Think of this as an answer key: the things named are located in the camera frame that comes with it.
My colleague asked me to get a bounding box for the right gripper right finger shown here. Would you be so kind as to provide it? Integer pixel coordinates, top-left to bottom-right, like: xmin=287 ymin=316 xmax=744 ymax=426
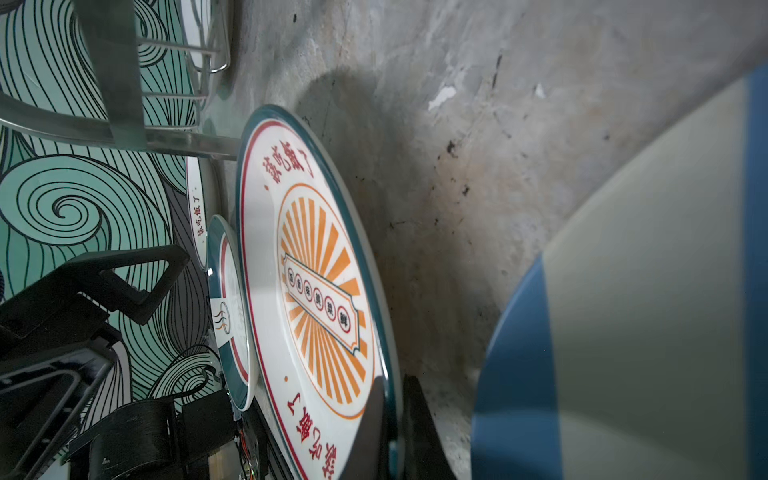
xmin=403 ymin=375 xmax=456 ymax=480

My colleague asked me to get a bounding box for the steel wire dish rack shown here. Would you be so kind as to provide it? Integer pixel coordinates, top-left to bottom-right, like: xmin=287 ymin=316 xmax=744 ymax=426
xmin=1 ymin=1 xmax=240 ymax=161

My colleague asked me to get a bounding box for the blue striped plate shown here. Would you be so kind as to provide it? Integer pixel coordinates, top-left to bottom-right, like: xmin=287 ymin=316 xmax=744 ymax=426
xmin=471 ymin=67 xmax=767 ymax=479

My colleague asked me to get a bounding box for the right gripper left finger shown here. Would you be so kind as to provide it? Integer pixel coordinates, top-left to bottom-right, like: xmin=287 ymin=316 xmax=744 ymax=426
xmin=340 ymin=377 xmax=385 ymax=480

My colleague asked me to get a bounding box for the green red rimmed plate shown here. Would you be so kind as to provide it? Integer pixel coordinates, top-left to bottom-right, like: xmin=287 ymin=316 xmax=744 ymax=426
xmin=206 ymin=215 xmax=259 ymax=412

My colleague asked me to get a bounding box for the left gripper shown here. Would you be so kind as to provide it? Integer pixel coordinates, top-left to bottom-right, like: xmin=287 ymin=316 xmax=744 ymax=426
xmin=1 ymin=245 xmax=190 ymax=479

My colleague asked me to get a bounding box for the orange sunburst plate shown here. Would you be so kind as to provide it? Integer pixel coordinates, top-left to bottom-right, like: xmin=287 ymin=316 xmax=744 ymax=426
xmin=185 ymin=156 xmax=208 ymax=269
xmin=235 ymin=105 xmax=404 ymax=479

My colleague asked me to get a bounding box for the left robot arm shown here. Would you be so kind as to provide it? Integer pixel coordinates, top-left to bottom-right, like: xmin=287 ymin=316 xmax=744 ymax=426
xmin=1 ymin=245 xmax=236 ymax=479

